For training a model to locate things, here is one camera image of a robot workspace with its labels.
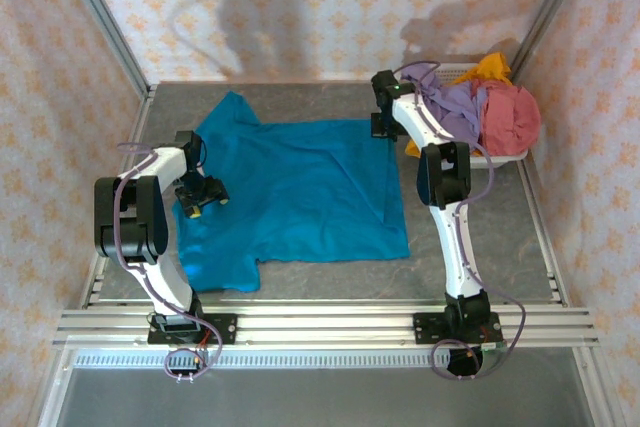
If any blue t-shirt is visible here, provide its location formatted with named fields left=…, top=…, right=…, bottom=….
left=175, top=90, right=412, bottom=294

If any purple t-shirt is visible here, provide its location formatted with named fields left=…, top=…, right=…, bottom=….
left=397, top=61, right=489, bottom=146

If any orange t-shirt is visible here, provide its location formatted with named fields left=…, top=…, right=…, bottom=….
left=403, top=51, right=515, bottom=158

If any white plastic basket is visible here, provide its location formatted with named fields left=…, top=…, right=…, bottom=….
left=434, top=62, right=530, bottom=170

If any pink t-shirt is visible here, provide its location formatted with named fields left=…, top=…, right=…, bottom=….
left=469, top=77, right=543, bottom=157

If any aluminium mounting beam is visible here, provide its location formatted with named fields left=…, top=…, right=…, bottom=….
left=52, top=304, right=600, bottom=348

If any aluminium table side rail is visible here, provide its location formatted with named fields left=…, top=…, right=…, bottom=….
left=517, top=151, right=571, bottom=308
left=78, top=84, right=159, bottom=309

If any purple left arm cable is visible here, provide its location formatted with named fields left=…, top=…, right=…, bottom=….
left=115, top=142, right=230, bottom=383

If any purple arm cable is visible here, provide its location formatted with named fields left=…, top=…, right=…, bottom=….
left=399, top=61, right=527, bottom=382
left=115, top=142, right=230, bottom=383

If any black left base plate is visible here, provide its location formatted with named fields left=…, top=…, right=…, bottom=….
left=147, top=313, right=239, bottom=347

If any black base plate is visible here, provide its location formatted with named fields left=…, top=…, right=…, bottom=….
left=147, top=313, right=239, bottom=347
left=412, top=311, right=503, bottom=347

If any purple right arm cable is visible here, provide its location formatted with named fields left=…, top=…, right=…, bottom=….
left=399, top=61, right=527, bottom=382

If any white slotted cable duct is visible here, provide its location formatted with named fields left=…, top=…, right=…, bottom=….
left=73, top=349, right=451, bottom=371

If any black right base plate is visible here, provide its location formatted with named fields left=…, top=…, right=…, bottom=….
left=412, top=311, right=503, bottom=347

